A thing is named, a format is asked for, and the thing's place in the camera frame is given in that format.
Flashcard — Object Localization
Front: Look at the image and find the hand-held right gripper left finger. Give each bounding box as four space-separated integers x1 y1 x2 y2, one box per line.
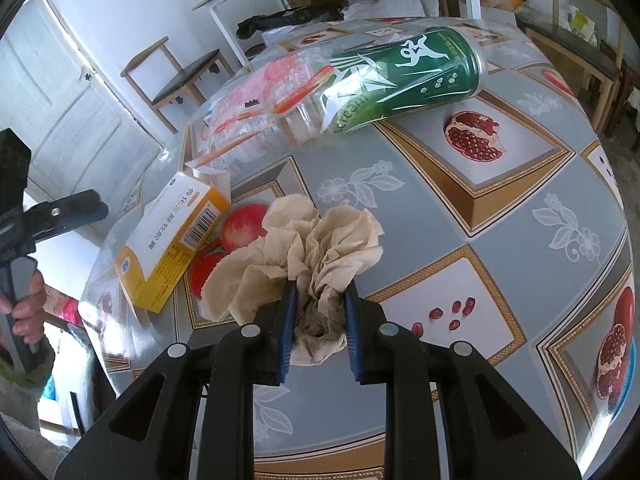
54 280 299 480

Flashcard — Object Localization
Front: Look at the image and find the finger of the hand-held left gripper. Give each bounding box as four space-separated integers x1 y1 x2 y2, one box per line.
22 189 109 241

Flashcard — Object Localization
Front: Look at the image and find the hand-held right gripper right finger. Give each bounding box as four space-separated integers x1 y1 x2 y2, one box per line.
344 280 583 480

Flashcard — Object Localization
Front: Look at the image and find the beige tissue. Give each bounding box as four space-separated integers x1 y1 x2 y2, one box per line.
200 195 385 367

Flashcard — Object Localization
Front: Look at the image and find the green cylindrical can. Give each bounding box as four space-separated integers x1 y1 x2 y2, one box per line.
320 26 485 136

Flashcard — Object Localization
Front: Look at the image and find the person's left forearm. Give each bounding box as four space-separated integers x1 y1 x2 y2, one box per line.
0 335 57 433

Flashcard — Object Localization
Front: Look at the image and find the person's left hand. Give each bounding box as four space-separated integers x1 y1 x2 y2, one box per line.
0 274 47 354

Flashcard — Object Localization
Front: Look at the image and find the white door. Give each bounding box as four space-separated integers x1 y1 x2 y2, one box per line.
0 0 166 241

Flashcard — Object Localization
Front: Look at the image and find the yellow and white carton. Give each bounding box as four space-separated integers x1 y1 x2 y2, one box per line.
116 170 232 311

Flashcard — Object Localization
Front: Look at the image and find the fruit-print tablecloth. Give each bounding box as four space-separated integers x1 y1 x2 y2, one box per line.
80 15 631 480

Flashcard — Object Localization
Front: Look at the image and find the wooden chair with black seat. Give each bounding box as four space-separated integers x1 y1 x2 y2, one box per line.
517 0 626 131
121 36 238 133

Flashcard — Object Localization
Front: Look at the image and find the pink-print plastic packet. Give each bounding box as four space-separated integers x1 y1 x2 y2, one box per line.
186 50 346 168

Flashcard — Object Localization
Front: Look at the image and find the white side table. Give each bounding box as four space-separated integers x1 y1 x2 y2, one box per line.
192 0 481 68

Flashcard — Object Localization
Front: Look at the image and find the black cloth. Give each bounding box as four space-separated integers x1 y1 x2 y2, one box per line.
236 2 348 40

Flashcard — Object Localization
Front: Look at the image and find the dark brown stool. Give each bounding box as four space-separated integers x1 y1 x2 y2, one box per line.
600 35 640 136

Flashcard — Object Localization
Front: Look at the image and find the white and green bag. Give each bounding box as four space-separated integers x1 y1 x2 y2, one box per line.
565 5 601 46

